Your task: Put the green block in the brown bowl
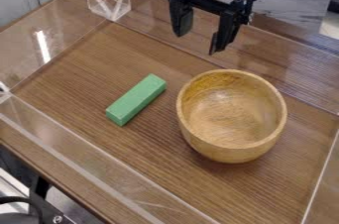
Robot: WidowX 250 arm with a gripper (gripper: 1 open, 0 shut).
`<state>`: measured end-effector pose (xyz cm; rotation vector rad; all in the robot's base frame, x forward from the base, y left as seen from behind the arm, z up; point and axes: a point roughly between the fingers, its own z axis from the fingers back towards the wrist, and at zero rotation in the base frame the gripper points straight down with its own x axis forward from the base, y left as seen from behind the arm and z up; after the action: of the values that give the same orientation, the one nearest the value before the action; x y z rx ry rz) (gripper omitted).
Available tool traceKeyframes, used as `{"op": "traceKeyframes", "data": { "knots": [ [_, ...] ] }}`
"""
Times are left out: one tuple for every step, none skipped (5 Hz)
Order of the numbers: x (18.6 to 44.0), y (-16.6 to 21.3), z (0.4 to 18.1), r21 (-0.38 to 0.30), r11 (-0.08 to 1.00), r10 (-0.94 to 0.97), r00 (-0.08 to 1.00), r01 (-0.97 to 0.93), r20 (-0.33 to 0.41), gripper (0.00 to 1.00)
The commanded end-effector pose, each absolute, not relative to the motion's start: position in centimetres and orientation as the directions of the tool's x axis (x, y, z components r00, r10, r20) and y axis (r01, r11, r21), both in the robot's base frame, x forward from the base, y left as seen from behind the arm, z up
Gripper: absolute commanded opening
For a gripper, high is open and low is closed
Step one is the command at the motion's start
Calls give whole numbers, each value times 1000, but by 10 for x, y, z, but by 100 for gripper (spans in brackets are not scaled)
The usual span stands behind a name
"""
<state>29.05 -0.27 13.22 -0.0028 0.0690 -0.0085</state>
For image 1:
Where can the green rectangular block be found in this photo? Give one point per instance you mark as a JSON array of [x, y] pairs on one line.
[[125, 107]]

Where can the brown wooden bowl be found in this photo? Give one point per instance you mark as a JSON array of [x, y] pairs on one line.
[[230, 114]]

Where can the black metal table leg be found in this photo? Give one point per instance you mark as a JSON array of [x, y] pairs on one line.
[[52, 215]]

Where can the clear acrylic corner bracket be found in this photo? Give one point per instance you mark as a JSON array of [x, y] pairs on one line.
[[109, 9]]

